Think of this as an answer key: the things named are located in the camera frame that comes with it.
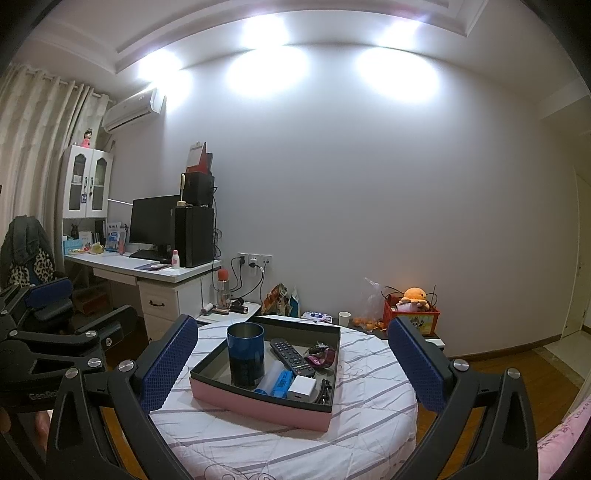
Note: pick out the dark mouse pad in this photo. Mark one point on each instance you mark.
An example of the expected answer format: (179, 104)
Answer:
(150, 265)

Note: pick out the red-capped clear bottle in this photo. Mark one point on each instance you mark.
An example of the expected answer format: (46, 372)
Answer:
(223, 295)

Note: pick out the lint roller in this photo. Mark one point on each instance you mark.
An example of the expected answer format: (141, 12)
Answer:
(208, 308)

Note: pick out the orange storage box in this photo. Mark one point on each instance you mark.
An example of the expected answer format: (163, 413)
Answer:
(92, 302)

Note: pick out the yellow toy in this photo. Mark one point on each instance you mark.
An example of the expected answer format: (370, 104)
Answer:
(95, 249)

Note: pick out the white charger cube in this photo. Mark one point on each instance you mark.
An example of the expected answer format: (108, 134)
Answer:
(301, 387)

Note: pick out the tissue pack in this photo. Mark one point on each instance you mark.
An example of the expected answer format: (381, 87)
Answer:
(318, 316)

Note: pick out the blue and white cylinder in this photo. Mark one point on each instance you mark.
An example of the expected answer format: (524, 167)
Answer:
(270, 376)

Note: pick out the low white side table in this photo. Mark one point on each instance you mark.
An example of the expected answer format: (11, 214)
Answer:
(251, 308)

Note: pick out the pink and white bottle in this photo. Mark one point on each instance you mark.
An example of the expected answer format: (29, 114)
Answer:
(175, 261)

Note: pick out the black hair clip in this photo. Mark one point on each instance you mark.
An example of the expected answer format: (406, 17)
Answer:
(324, 391)

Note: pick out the colourful snack bag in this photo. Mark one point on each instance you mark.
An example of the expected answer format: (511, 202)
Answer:
(277, 300)

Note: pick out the orange plush toy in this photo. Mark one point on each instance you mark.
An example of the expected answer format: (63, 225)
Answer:
(413, 295)

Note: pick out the blue and white carton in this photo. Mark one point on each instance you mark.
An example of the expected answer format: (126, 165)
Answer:
(114, 237)

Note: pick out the blue packet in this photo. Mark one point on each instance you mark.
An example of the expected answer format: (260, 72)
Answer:
(282, 383)

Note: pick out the black office chair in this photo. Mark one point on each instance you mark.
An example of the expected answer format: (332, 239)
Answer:
(23, 235)

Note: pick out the beige curtain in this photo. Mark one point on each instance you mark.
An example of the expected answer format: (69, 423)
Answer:
(32, 152)

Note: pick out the white paper cup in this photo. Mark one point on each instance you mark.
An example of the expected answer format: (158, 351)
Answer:
(345, 320)

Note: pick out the pink storage box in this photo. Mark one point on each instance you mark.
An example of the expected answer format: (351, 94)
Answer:
(258, 408)

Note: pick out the white air conditioner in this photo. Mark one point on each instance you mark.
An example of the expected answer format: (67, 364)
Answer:
(134, 110)

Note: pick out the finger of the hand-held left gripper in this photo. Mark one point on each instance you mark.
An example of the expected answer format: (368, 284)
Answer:
(48, 293)
(115, 323)

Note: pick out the white desk lamp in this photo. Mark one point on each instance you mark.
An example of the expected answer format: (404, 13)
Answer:
(120, 201)

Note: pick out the white wall charger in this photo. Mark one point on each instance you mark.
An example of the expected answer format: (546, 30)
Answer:
(253, 264)

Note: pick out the black remote control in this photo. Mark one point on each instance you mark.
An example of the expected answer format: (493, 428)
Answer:
(291, 357)

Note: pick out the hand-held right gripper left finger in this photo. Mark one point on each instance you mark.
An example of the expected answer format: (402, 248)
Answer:
(171, 360)

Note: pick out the dark low bench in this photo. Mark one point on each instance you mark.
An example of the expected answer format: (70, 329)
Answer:
(436, 341)

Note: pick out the small pink doll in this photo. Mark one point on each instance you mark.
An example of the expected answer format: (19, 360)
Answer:
(87, 138)

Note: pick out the black computer tower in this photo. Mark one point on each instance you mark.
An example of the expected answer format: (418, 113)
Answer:
(194, 237)

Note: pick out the white wall socket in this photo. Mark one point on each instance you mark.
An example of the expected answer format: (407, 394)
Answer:
(268, 258)

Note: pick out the wooden brush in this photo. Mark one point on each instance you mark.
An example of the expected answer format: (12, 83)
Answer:
(182, 184)

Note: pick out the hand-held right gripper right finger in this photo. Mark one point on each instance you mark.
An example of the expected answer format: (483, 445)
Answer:
(415, 364)

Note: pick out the blue metal cup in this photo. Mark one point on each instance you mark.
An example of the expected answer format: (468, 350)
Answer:
(244, 364)

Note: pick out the clear plastic bag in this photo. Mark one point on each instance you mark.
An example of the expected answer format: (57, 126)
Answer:
(369, 304)

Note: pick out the black keyboard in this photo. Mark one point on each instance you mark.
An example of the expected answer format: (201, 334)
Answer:
(147, 254)

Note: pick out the person's left hand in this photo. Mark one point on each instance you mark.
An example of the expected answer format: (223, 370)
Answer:
(43, 429)

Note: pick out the white door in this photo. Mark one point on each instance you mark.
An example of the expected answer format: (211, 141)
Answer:
(577, 277)

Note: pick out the red gift box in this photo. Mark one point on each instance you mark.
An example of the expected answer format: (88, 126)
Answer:
(203, 161)

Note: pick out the pink blanket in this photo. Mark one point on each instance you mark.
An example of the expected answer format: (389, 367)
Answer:
(563, 443)

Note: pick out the red printed box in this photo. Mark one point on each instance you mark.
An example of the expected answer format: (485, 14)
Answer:
(415, 323)

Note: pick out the white desk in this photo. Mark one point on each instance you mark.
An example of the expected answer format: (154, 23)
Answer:
(161, 300)

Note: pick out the black computer monitor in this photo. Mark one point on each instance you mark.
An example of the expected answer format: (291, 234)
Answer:
(152, 221)

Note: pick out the white glass-door cabinet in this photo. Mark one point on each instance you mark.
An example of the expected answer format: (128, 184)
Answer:
(87, 154)

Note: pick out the black box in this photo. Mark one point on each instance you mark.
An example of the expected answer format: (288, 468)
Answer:
(199, 189)

